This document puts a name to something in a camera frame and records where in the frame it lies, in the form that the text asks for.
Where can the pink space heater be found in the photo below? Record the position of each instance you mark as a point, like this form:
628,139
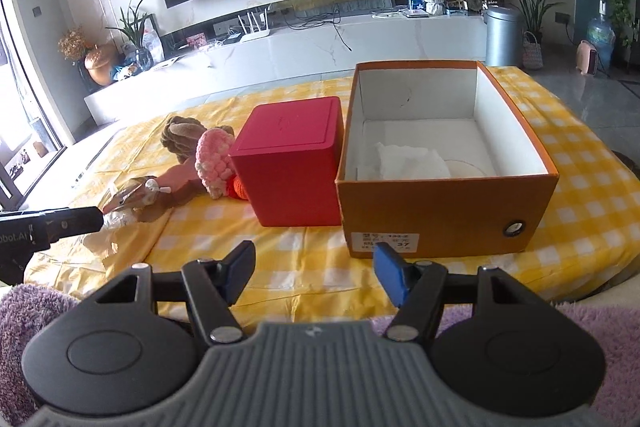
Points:
587,57

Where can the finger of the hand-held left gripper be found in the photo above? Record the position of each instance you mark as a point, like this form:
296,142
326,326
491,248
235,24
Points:
75,221

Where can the woven plant basket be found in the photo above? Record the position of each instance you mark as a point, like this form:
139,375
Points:
532,54

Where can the white wifi router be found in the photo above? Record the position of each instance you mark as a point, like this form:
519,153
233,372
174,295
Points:
252,34

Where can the white tissue paper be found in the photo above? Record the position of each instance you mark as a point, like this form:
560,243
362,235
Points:
405,162

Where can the yellow checked tablecloth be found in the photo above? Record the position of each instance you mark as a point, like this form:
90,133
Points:
300,267

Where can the dried flower bunch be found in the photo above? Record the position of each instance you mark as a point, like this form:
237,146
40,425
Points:
74,43

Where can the white stone television console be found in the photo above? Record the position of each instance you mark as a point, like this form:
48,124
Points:
300,52

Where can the purple fluffy blanket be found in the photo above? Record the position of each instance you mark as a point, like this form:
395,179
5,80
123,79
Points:
30,322

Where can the clear plastic toy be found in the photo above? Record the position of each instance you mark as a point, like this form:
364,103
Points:
132,197

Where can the pink crochet toy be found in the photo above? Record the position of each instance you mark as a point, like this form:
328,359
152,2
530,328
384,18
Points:
212,157

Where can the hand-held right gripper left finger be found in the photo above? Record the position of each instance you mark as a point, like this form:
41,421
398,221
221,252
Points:
241,271

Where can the copper round vase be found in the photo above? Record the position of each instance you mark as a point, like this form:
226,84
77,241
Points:
100,64

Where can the brown plush toy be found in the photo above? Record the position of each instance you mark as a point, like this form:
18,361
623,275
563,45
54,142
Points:
180,134

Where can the green plant in glass vase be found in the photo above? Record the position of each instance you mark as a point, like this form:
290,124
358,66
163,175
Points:
134,32

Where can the long-leaved potted plant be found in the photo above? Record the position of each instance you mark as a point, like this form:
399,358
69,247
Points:
532,2

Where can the brown bear-shaped sponge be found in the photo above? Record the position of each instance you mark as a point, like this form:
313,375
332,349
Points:
180,177

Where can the silver metal trash can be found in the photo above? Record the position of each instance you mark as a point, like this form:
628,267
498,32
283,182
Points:
502,37

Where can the blue water bottle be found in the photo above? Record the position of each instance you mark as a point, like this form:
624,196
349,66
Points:
600,37

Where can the orange crochet fruit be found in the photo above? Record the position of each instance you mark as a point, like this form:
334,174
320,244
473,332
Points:
237,188

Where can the orange cardboard shoe box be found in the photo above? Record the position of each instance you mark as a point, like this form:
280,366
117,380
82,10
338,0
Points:
440,207

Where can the small pink photo frame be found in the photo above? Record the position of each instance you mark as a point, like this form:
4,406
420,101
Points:
196,41

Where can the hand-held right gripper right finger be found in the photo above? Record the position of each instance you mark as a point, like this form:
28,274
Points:
391,277

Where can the red square box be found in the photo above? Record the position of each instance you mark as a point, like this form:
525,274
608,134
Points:
290,167

